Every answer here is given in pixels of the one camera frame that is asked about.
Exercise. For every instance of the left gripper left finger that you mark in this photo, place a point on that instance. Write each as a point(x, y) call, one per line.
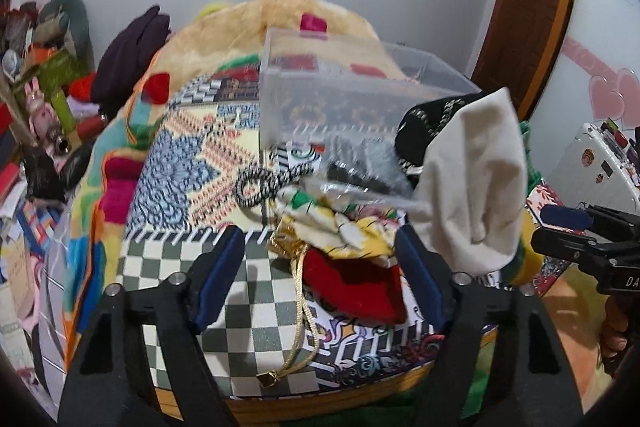
point(109, 382)

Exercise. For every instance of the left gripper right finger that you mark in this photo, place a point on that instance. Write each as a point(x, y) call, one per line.
point(530, 381)

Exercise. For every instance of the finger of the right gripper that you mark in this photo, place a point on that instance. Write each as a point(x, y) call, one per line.
point(566, 217)
point(561, 245)

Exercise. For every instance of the cream white cloth pouch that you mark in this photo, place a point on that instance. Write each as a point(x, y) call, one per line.
point(471, 193)

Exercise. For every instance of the red velvet drawstring pouch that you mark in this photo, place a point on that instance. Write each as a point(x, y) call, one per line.
point(357, 287)

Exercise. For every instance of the grey knitted item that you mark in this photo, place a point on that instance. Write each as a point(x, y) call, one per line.
point(369, 163)

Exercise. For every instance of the person's right hand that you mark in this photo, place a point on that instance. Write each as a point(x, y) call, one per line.
point(613, 333)

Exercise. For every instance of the white suitcase with stickers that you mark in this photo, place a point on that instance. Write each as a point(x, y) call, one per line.
point(595, 170)

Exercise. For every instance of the floral yellow fabric pouch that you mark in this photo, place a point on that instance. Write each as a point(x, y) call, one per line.
point(341, 231)

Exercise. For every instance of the brown wooden door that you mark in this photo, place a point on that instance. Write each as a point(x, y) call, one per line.
point(523, 40)

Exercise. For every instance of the colourful patterned tablecloth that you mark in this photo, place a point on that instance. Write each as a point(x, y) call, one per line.
point(255, 330)

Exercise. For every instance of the clear plastic storage bin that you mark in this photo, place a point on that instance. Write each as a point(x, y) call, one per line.
point(314, 85)

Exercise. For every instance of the pink bunny plush toy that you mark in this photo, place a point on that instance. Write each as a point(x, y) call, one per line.
point(42, 119)

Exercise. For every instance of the green box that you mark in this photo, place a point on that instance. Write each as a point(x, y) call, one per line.
point(55, 75)

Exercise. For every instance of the dark purple garment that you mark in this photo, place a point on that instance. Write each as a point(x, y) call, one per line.
point(127, 58)

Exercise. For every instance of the grey green plush dinosaur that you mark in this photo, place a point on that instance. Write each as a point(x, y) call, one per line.
point(65, 22)

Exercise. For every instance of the pink heart wall decoration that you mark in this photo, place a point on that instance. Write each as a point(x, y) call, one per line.
point(613, 94)

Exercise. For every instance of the black pouch with silver chains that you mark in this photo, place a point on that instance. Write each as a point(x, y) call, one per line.
point(419, 128)

